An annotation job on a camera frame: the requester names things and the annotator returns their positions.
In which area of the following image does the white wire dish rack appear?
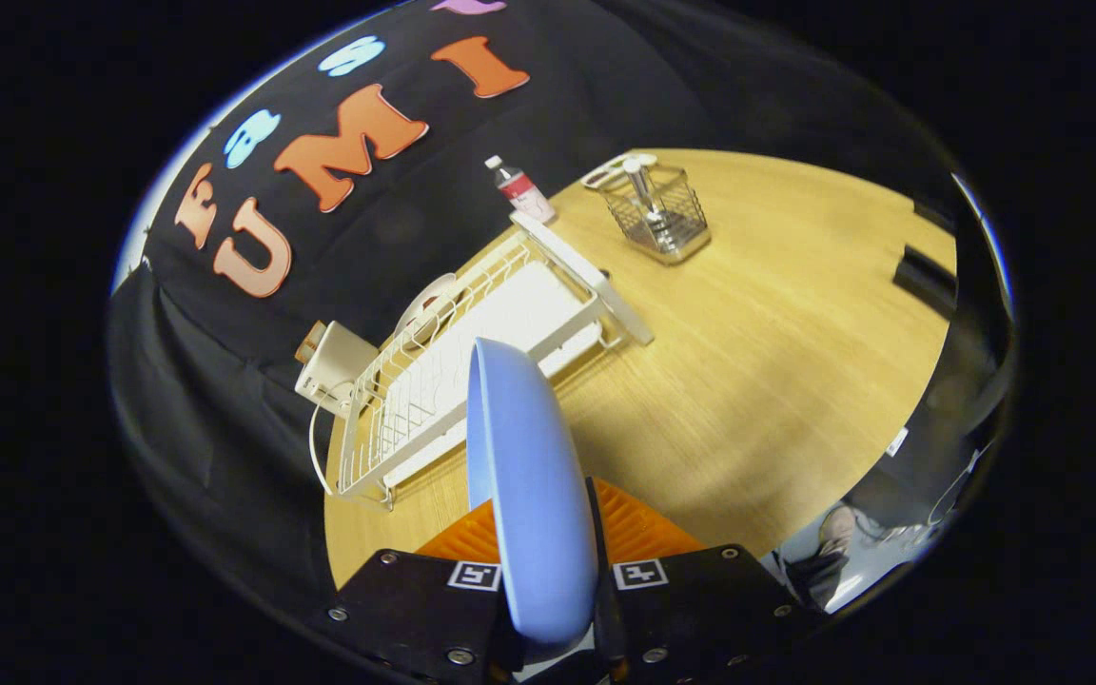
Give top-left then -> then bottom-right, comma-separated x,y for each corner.
334,211 -> 656,510

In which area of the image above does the white divided tray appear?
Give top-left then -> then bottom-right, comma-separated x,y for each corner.
581,152 -> 658,190

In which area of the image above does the white-handled spoon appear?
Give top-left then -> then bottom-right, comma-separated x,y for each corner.
622,157 -> 677,250

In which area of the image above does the blue plate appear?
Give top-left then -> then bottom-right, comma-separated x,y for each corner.
465,337 -> 599,648

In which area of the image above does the metal wire basket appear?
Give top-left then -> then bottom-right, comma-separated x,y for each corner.
597,164 -> 712,265

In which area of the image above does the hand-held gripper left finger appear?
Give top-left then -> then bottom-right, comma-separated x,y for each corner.
324,501 -> 522,685

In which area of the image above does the clear plastic water bottle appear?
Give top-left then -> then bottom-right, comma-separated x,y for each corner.
484,155 -> 557,225

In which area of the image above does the white bowl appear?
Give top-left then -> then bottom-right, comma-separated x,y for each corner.
394,274 -> 459,345

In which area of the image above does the black backdrop cloth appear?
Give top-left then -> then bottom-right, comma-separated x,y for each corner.
108,0 -> 1020,610

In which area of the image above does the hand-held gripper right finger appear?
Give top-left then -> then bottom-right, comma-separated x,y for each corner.
588,479 -> 820,685

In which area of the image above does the white toaster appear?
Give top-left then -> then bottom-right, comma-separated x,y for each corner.
295,321 -> 380,420

